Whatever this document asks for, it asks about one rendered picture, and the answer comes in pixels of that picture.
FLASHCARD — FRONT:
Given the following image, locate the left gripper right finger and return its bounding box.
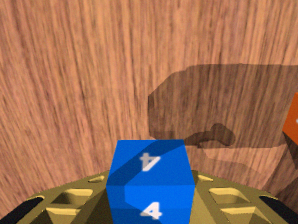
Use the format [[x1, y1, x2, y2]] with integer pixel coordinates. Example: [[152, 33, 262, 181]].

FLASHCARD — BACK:
[[189, 170, 288, 224]]

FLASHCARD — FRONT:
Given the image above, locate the blue block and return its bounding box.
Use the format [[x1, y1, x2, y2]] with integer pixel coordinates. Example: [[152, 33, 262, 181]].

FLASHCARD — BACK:
[[106, 139, 195, 224]]

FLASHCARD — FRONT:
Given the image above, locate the orange block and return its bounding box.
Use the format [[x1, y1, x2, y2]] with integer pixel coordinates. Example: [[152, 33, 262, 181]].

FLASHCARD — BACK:
[[282, 93, 298, 145]]

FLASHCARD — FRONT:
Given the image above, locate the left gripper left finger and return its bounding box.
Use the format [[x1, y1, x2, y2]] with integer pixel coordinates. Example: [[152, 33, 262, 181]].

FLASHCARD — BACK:
[[16, 171, 113, 224]]

